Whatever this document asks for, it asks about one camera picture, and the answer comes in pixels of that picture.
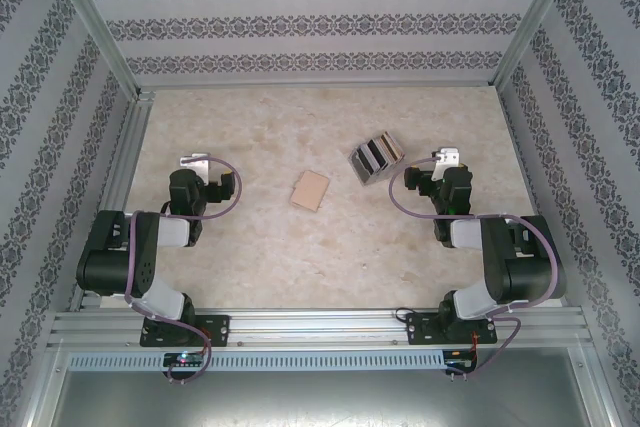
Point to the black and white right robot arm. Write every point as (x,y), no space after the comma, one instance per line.
(525,267)

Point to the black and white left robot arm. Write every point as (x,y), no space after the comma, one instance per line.
(115,257)

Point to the black credit card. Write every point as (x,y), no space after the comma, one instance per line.
(361,163)

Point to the left controller board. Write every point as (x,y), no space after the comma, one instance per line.
(182,359)

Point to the controller board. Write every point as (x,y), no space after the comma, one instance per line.
(182,359)
(457,362)

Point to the right controller board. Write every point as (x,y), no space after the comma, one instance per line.
(457,362)

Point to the grey sheet metal panel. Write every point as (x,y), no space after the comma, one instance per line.
(320,402)

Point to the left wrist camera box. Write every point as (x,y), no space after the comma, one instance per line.
(197,164)

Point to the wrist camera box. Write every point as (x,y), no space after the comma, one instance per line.
(447,157)
(197,164)

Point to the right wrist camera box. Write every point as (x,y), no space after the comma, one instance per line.
(447,157)

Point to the aluminium side rail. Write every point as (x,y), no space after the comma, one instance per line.
(131,137)

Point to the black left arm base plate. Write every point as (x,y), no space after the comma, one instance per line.
(220,329)

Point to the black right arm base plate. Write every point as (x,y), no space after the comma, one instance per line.
(417,329)

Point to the aluminium mounting rail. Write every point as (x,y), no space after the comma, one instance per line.
(320,327)

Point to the aluminium frame post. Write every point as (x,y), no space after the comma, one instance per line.
(532,22)
(98,22)

